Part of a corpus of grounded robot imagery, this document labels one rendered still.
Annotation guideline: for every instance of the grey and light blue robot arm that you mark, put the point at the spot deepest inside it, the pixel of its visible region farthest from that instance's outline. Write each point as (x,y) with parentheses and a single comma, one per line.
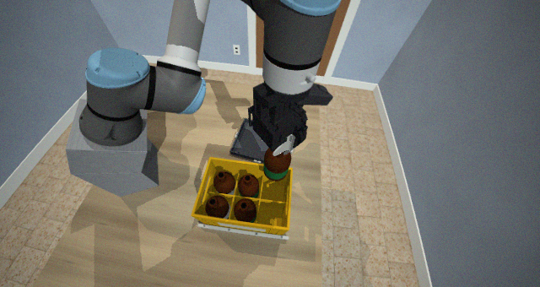
(120,82)

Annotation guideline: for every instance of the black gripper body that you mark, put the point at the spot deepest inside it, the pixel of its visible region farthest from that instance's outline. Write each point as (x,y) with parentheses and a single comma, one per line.
(274,125)

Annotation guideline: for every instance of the yellow divided crate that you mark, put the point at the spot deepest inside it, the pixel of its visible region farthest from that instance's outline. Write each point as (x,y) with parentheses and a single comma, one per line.
(271,215)

